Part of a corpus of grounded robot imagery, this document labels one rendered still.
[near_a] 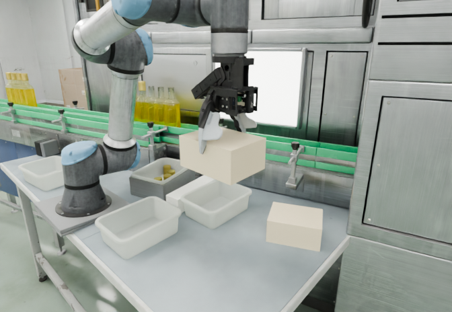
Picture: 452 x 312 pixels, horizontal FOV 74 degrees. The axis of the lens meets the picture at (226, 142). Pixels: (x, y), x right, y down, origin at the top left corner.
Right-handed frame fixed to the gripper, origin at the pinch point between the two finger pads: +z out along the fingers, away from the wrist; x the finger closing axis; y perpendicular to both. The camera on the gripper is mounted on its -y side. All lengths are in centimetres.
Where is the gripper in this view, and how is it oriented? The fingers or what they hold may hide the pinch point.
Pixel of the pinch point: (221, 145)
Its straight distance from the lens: 69.2
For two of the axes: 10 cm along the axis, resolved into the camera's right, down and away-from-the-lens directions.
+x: 6.7, -2.3, 7.0
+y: 7.4, 2.1, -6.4
